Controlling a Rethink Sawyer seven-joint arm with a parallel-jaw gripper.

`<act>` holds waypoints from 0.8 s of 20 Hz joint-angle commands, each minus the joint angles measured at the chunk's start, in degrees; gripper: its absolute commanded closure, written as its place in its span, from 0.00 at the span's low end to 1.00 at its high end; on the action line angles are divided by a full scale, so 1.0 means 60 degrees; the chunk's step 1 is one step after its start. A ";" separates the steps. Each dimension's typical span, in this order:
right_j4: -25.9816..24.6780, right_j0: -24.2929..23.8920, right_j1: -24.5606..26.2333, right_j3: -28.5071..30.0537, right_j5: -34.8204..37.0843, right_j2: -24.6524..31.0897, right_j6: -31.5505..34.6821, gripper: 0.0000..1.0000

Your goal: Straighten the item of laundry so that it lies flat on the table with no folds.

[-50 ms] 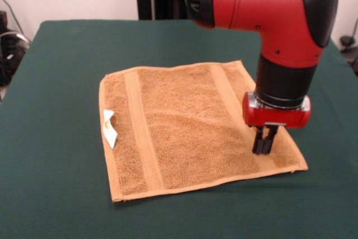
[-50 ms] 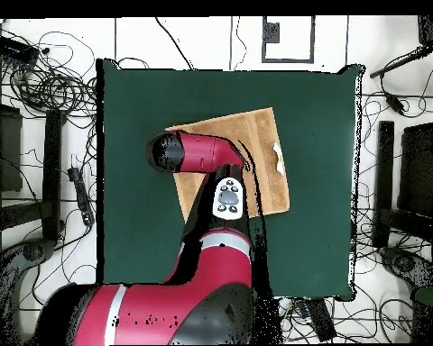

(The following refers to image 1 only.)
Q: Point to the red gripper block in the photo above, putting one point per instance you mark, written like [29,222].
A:
[274,117]

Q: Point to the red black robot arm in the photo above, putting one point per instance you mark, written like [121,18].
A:
[265,12]

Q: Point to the dark green table cloth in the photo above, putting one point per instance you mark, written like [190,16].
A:
[56,54]

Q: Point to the tan terry towel white label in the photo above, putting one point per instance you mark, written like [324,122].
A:
[181,132]

